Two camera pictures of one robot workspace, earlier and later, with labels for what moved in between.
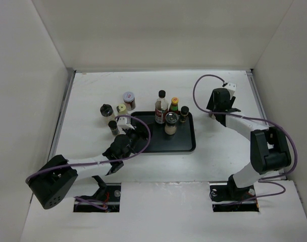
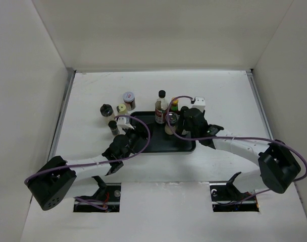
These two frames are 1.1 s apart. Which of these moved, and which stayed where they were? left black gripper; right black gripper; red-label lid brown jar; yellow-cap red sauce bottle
Moved: right black gripper
Stayed: left black gripper; red-label lid brown jar; yellow-cap red sauce bottle
